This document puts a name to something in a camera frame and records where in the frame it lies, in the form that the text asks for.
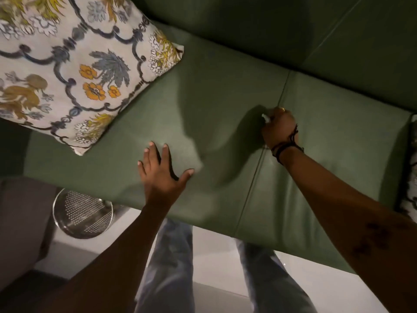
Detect person's left hand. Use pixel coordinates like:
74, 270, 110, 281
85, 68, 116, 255
137, 142, 195, 210

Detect person's right hand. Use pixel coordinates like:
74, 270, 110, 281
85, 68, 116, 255
261, 107, 299, 149

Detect person's left forearm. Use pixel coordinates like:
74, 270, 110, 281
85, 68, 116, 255
39, 203, 173, 313

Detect person's right forearm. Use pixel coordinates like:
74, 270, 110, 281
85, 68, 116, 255
280, 146, 417, 313

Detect green sofa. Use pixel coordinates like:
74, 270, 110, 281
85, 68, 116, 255
23, 0, 417, 275

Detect perforated metal bin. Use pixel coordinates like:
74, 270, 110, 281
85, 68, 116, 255
52, 188, 114, 240

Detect light blue jeans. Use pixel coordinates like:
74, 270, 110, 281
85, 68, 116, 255
134, 218, 318, 313

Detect large floral print cushion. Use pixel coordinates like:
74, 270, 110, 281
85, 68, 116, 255
0, 0, 184, 156

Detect grey upholstered seat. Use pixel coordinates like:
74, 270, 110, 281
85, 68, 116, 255
0, 177, 63, 292

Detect dark patterned cushion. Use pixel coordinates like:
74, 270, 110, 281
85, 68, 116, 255
398, 114, 417, 224

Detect black thread bracelet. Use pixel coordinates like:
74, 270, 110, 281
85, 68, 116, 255
271, 125, 305, 165

